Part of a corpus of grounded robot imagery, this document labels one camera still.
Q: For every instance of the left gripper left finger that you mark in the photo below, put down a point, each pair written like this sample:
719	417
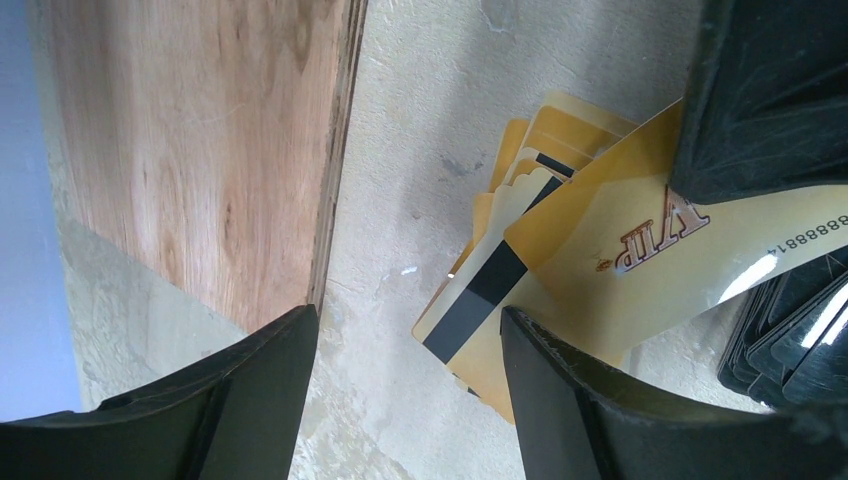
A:
234	414

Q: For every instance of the gold credit card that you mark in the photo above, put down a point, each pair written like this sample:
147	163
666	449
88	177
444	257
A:
625	257

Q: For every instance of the black card pile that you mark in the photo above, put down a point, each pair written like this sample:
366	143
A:
774	329

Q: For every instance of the plywood board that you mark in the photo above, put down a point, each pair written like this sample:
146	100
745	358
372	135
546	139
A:
206	139

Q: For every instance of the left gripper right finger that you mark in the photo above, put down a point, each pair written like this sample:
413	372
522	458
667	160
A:
580	418

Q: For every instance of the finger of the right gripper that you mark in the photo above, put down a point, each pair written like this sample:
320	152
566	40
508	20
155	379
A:
765	107

